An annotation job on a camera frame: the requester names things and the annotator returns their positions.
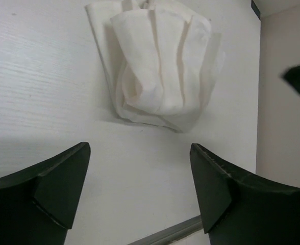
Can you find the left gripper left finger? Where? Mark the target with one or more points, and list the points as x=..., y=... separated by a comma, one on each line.
x=38, y=204

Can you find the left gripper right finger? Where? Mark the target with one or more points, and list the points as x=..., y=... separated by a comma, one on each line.
x=239, y=207

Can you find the white pleated skirt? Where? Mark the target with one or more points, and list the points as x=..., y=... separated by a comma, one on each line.
x=161, y=60

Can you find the right corner black label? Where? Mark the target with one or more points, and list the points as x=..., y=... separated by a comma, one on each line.
x=255, y=9

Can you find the aluminium front table rail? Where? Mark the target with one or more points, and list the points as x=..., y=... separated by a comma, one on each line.
x=173, y=233

